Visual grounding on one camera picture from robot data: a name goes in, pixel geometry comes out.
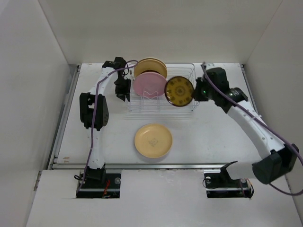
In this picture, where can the pink plastic plate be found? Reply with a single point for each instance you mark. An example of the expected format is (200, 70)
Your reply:
(149, 84)

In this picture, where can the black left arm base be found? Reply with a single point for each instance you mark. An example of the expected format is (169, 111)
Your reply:
(109, 188)

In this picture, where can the white wire dish rack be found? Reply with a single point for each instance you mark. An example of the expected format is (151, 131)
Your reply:
(143, 107)

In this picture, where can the yellow rear plate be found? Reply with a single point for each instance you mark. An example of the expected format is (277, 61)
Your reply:
(150, 64)

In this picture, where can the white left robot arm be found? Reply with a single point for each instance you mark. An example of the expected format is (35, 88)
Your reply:
(94, 113)

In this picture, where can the brown patterned small plate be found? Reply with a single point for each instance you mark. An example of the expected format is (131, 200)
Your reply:
(178, 91)

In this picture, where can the white foam front board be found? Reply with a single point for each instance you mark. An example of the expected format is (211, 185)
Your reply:
(156, 199)

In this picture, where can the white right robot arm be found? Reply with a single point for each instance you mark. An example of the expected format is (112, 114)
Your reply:
(276, 156)

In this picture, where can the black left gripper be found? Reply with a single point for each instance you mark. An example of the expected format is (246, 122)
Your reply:
(120, 93)

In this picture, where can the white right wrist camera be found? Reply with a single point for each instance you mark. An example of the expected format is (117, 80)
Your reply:
(207, 65)

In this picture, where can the yellow plate with logo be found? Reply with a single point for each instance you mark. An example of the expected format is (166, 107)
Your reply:
(153, 140)

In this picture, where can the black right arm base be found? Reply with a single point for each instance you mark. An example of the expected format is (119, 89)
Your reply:
(220, 185)

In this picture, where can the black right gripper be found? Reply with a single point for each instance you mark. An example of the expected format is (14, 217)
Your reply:
(197, 96)

